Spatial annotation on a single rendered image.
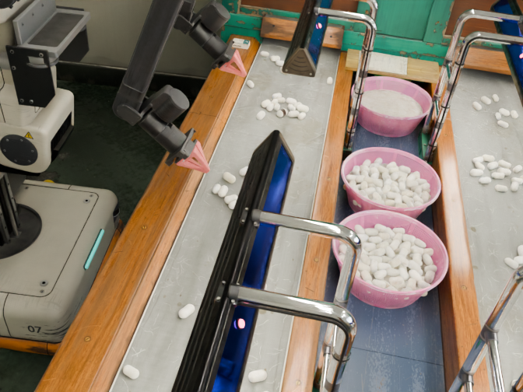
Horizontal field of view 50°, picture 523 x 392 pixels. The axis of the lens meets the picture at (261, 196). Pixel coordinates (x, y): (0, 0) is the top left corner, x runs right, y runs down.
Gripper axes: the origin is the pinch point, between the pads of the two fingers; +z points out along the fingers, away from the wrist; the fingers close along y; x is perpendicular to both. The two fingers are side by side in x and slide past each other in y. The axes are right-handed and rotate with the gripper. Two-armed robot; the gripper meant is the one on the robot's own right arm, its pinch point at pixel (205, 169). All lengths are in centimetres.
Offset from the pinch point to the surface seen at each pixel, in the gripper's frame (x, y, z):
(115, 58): 110, 165, -29
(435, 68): -38, 84, 49
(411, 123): -29, 51, 45
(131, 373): 4, -55, 5
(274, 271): -8.4, -22.2, 21.4
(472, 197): -40, 18, 57
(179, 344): 1.4, -45.4, 10.2
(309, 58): -34.0, 13.1, -2.2
